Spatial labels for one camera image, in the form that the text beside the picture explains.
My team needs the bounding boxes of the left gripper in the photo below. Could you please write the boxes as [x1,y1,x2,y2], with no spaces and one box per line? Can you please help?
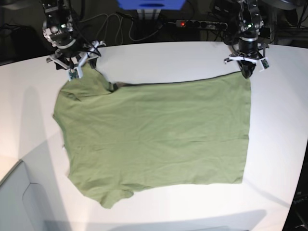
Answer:
[238,33,258,78]

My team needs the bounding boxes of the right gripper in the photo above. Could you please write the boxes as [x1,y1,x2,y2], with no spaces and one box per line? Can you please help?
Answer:
[42,23,97,70]

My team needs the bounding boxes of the green T-shirt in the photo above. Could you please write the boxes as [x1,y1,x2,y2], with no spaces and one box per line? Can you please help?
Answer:
[53,66,251,209]

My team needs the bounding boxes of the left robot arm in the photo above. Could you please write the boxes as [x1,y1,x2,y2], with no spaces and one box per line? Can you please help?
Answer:
[238,0,264,78]

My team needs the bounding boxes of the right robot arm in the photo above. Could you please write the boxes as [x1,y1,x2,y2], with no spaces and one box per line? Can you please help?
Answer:
[41,0,101,73]

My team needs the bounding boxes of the black power strip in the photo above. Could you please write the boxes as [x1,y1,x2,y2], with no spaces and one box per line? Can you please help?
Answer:
[175,20,228,31]

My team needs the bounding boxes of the blue box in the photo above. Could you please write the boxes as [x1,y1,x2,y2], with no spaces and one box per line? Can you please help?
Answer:
[117,0,186,10]

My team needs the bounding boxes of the grey coiled cable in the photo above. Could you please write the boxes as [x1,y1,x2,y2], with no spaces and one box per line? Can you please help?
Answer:
[79,13,167,44]

